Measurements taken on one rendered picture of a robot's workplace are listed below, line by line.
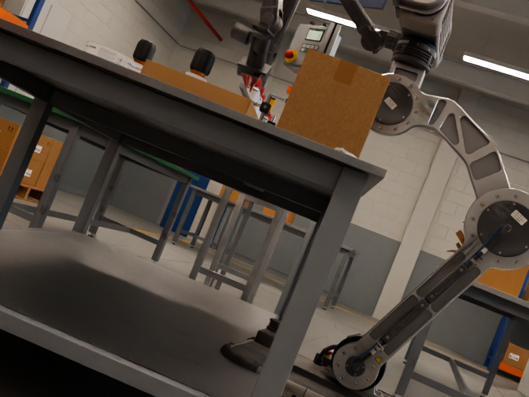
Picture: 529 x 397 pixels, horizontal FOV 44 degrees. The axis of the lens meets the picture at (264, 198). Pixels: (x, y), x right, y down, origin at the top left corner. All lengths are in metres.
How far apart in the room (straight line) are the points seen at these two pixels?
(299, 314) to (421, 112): 0.91
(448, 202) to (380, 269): 1.43
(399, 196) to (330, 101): 8.38
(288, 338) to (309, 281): 0.13
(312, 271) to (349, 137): 0.48
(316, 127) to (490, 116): 8.71
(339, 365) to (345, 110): 0.77
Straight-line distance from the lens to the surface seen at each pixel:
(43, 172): 6.75
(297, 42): 2.80
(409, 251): 9.95
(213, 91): 1.48
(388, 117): 2.11
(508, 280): 3.78
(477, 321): 10.06
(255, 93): 2.24
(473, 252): 2.02
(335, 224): 1.43
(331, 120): 1.78
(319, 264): 1.43
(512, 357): 9.39
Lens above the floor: 0.61
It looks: 2 degrees up
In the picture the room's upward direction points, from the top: 22 degrees clockwise
